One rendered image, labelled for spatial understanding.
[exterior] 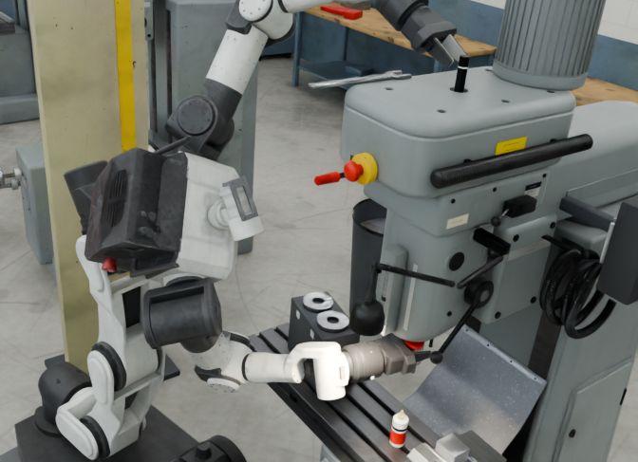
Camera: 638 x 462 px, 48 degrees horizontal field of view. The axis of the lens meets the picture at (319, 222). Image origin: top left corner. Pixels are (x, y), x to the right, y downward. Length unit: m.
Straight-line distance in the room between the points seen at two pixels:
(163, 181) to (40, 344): 2.47
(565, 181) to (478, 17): 5.40
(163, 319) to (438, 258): 0.58
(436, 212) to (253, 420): 2.12
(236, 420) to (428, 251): 2.00
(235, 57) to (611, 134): 0.90
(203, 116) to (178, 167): 0.13
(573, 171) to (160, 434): 1.54
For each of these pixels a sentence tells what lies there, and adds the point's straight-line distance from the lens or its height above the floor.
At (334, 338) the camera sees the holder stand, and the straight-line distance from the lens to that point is 1.97.
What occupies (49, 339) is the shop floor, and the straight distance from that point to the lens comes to 3.91.
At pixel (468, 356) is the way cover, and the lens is 2.15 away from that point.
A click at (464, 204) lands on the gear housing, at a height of 1.70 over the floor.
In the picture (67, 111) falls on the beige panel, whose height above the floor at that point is 1.33.
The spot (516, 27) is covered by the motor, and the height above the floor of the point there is 2.00.
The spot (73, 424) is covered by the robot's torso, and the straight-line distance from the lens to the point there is 2.33.
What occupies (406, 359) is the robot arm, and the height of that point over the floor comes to 1.26.
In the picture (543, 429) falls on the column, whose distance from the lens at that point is 2.14.
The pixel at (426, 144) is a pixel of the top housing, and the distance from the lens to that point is 1.29.
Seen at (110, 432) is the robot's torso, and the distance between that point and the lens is 2.24.
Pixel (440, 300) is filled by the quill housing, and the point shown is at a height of 1.45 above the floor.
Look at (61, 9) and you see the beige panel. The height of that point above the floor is 1.71.
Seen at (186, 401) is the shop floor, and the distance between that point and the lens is 3.45.
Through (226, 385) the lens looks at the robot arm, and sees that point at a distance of 1.73.
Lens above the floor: 2.28
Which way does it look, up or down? 27 degrees down
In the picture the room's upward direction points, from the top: 5 degrees clockwise
